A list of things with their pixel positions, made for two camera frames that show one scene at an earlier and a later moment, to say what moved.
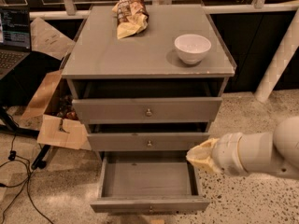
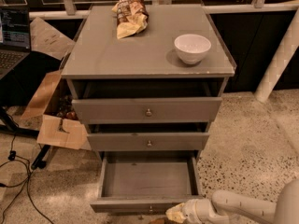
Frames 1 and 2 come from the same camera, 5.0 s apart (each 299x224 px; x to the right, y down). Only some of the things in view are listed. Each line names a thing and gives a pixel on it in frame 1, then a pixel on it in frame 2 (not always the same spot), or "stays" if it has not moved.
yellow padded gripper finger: (203, 153) → (176, 213)
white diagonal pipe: (280, 60) stays
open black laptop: (15, 37) stays
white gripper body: (228, 154) → (196, 211)
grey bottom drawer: (148, 183) stays
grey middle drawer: (179, 141) stays
